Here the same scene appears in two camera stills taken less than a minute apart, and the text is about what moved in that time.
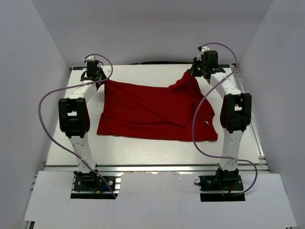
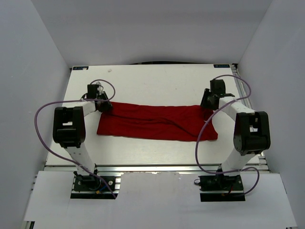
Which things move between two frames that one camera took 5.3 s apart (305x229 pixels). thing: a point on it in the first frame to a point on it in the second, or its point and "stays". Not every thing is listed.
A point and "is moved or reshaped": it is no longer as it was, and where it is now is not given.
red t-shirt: [169, 114] is moved or reshaped
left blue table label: [78, 68] stays
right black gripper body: [198, 67] to [206, 101]
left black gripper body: [100, 75] to [104, 102]
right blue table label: [223, 66] stays
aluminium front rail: [155, 168] stays
